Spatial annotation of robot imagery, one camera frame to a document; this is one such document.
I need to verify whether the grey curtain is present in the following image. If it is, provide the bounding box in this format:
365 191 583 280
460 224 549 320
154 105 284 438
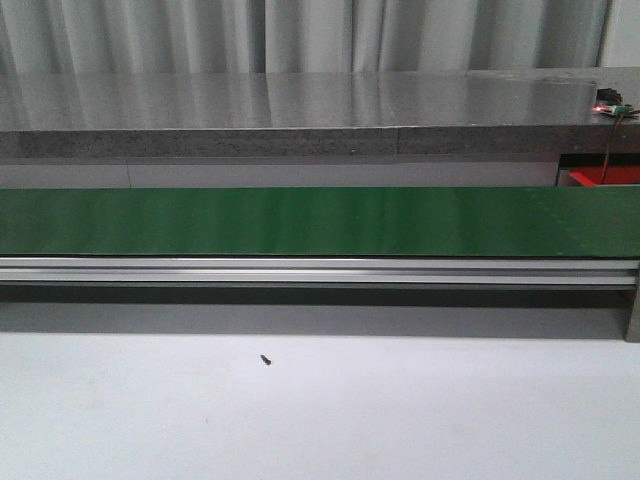
1 0 639 75

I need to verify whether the aluminium conveyor frame rail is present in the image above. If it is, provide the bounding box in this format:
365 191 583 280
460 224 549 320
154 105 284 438
1 256 639 342

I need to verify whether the red plastic tray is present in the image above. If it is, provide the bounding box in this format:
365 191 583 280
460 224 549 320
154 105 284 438
566 166 640 187

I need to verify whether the small green circuit board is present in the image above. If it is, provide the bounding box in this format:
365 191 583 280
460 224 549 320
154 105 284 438
592 88 639 118

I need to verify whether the green conveyor belt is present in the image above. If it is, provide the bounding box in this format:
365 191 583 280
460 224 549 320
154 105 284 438
1 186 639 258

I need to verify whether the grey stone counter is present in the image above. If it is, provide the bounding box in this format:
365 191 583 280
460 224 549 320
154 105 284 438
1 67 639 159

